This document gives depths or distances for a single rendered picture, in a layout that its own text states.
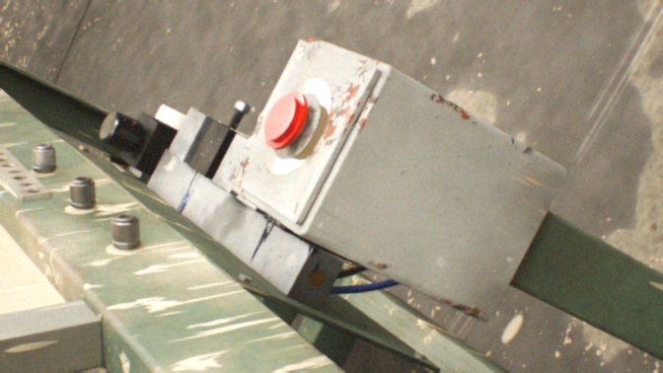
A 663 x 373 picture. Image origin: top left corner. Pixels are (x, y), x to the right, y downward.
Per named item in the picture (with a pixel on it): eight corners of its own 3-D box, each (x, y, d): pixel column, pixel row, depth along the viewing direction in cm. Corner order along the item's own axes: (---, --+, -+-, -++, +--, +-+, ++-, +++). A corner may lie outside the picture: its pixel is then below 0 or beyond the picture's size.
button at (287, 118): (332, 110, 84) (307, 96, 83) (304, 165, 84) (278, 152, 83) (305, 97, 87) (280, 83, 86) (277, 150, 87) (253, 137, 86)
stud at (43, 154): (59, 173, 139) (57, 146, 138) (36, 176, 138) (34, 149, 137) (52, 167, 141) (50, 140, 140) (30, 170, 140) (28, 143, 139)
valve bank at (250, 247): (513, 237, 120) (312, 131, 108) (441, 375, 121) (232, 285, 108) (282, 119, 163) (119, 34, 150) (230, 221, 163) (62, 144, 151)
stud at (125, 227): (144, 250, 116) (142, 218, 115) (117, 255, 115) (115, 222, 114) (135, 242, 118) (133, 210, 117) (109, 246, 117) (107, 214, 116)
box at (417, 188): (580, 176, 89) (385, 61, 80) (498, 330, 90) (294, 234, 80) (482, 135, 100) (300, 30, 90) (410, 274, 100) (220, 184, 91)
